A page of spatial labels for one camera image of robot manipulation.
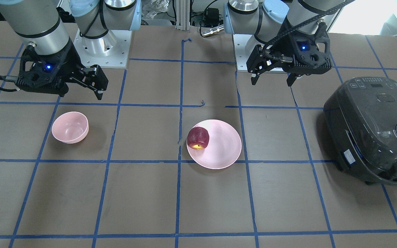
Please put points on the dark grey rice cooker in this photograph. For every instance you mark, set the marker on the dark grey rice cooker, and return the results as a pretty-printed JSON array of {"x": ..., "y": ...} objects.
[{"x": 361, "y": 116}]

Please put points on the red apple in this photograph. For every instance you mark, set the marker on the red apple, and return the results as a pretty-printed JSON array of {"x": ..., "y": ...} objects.
[{"x": 198, "y": 138}]

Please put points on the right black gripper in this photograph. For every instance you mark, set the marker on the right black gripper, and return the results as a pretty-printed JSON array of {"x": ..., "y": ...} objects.
[{"x": 68, "y": 59}]

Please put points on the silver cylindrical connector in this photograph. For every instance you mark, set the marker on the silver cylindrical connector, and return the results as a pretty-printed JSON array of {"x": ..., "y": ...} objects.
[{"x": 212, "y": 31}]

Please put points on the pink plate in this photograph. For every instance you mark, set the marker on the pink plate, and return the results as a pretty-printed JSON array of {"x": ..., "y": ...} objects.
[{"x": 223, "y": 149}]

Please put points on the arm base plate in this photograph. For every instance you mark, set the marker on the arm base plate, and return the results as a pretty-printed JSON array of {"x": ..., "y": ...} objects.
[
  {"x": 110, "y": 51},
  {"x": 243, "y": 46}
]

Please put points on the black power adapter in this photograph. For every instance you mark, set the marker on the black power adapter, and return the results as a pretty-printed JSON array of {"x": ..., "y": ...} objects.
[{"x": 211, "y": 15}]

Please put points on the aluminium frame post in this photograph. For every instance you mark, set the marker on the aluminium frame post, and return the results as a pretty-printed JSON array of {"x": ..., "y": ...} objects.
[{"x": 182, "y": 14}]

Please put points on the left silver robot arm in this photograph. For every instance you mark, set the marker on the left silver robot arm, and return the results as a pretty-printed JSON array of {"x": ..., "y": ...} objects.
[{"x": 270, "y": 20}]

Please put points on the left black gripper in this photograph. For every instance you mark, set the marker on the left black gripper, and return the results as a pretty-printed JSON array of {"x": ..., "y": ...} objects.
[{"x": 277, "y": 48}]

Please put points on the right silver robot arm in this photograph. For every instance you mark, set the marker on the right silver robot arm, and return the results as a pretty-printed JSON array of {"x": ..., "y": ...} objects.
[{"x": 37, "y": 22}]

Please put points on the pink bowl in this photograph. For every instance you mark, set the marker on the pink bowl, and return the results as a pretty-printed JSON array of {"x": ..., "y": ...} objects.
[{"x": 70, "y": 127}]

